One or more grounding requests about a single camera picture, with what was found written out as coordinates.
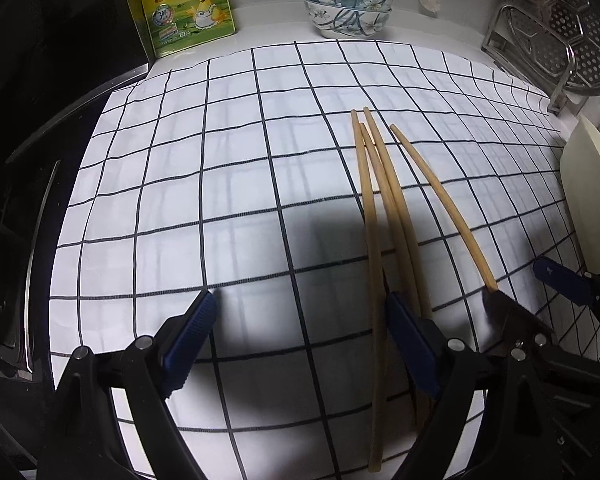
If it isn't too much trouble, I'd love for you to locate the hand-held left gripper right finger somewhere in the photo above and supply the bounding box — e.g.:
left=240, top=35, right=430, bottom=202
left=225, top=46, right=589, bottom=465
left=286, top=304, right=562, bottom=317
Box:
left=385, top=291, right=600, bottom=480

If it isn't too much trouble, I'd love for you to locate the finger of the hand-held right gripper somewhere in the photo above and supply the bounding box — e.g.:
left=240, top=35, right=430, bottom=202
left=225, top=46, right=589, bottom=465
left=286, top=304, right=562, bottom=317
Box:
left=533, top=257, right=600, bottom=341
left=482, top=290, right=556, bottom=350

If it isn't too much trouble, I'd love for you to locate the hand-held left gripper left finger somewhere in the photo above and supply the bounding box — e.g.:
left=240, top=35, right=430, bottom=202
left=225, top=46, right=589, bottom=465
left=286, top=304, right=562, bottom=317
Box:
left=35, top=289, right=217, bottom=480

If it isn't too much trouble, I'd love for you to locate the long wooden chopstick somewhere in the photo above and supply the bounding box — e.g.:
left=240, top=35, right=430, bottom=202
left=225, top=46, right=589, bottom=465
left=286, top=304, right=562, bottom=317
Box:
left=350, top=109, right=383, bottom=475
left=362, top=106, right=434, bottom=321
left=358, top=122, right=431, bottom=431
left=390, top=124, right=499, bottom=292

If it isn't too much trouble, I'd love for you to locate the cream cutting board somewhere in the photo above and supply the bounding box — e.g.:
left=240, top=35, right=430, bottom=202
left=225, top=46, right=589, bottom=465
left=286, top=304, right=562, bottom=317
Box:
left=560, top=115, right=600, bottom=281

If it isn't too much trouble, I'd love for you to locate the white black-checked cloth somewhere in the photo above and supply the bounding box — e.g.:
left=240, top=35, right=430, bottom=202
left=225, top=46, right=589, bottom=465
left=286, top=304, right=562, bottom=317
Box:
left=49, top=40, right=588, bottom=476

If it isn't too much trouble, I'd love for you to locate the black gas stove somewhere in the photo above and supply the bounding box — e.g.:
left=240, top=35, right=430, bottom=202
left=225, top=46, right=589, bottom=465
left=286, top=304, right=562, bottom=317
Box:
left=0, top=0, right=151, bottom=480

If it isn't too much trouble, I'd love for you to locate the perforated metal steamer plate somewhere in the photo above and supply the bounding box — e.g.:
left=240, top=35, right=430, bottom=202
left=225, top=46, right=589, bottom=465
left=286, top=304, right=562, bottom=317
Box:
left=517, top=0, right=600, bottom=96

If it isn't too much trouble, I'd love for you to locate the blue floral ceramic bowl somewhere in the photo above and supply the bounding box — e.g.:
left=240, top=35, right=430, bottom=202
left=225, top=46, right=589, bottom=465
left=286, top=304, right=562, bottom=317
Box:
left=303, top=0, right=395, bottom=12
left=305, top=2, right=392, bottom=38

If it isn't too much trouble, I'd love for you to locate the yellow green seasoning pouch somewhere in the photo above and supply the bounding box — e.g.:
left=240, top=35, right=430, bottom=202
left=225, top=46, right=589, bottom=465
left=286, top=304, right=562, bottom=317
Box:
left=116, top=0, right=237, bottom=59

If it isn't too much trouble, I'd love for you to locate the metal wire rack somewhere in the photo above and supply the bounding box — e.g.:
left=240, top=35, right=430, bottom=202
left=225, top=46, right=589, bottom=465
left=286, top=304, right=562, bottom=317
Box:
left=481, top=2, right=581, bottom=116

